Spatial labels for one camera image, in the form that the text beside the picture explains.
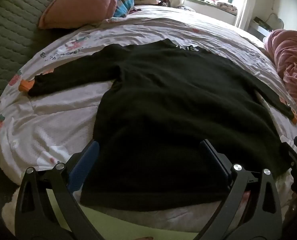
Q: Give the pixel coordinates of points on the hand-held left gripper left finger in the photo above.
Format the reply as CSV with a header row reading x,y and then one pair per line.
x,y
84,165

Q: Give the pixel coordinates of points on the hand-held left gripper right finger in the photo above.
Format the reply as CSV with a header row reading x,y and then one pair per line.
x,y
213,160

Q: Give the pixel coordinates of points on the black sweater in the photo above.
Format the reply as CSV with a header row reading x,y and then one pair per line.
x,y
163,105

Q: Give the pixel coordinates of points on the clothes on window sill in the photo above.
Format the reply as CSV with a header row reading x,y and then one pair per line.
x,y
221,5

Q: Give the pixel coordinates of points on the light green sheet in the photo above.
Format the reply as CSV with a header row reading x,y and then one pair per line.
x,y
101,220

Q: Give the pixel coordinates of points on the strawberry print quilt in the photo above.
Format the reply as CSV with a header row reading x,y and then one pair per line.
x,y
63,110

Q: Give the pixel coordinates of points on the pink blanket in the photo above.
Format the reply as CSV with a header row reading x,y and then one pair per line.
x,y
293,62

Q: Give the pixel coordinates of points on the white side table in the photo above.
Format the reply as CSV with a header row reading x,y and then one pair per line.
x,y
259,28

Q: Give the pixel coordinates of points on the green quilted headboard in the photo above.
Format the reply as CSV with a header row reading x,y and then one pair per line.
x,y
11,30

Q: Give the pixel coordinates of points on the pink pillow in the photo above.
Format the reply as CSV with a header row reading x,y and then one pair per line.
x,y
81,2

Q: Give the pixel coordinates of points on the blue striped cloth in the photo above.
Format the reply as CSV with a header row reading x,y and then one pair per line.
x,y
124,5

